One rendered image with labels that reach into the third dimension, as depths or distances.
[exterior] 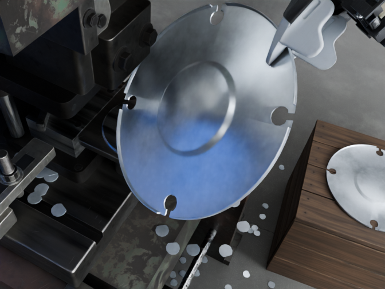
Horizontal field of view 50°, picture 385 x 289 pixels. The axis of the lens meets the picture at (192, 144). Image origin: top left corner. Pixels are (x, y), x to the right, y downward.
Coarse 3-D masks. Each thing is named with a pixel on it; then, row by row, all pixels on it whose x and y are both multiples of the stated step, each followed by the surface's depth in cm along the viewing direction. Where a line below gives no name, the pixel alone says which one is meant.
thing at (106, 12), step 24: (96, 0) 45; (120, 0) 52; (144, 0) 54; (120, 24) 50; (144, 24) 54; (24, 48) 52; (48, 48) 50; (96, 48) 50; (120, 48) 51; (144, 48) 57; (48, 72) 53; (72, 72) 51; (96, 72) 53; (120, 72) 54
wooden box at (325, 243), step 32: (320, 128) 129; (320, 160) 121; (288, 192) 142; (320, 192) 114; (288, 224) 116; (320, 224) 107; (352, 224) 108; (288, 256) 124; (320, 256) 118; (352, 256) 112; (384, 256) 107; (320, 288) 131; (352, 288) 124; (384, 288) 118
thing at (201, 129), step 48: (192, 48) 57; (240, 48) 52; (288, 48) 46; (144, 96) 61; (192, 96) 54; (240, 96) 50; (288, 96) 46; (144, 144) 59; (192, 144) 52; (240, 144) 48; (144, 192) 56; (192, 192) 51; (240, 192) 47
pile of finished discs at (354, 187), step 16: (336, 160) 121; (352, 160) 122; (368, 160) 122; (384, 160) 123; (336, 176) 117; (352, 176) 118; (368, 176) 118; (384, 176) 118; (336, 192) 114; (352, 192) 114; (368, 192) 114; (384, 192) 115; (352, 208) 111; (368, 208) 111; (384, 208) 112; (368, 224) 108; (384, 224) 109
